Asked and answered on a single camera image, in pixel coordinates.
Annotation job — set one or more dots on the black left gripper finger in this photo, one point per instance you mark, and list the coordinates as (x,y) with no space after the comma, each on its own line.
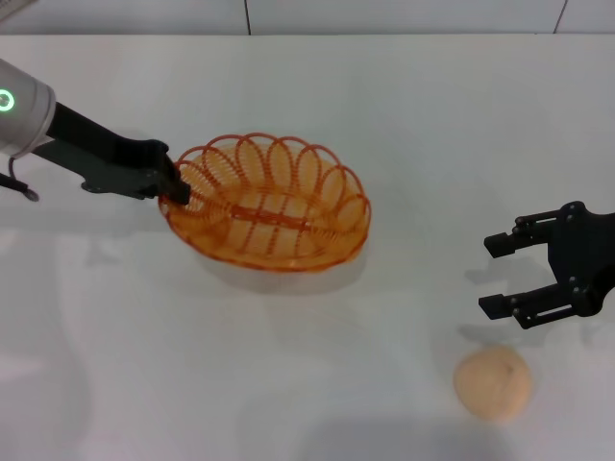
(175,187)

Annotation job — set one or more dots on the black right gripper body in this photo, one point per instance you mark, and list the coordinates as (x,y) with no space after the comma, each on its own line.
(583,259)

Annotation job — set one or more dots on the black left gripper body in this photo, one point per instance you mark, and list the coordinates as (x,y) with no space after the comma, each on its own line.
(110,163)

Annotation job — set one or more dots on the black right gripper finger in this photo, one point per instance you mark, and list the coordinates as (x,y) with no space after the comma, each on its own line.
(495,306)
(499,244)

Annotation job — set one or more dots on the round tan bread bun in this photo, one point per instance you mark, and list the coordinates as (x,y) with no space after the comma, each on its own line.
(492,384)

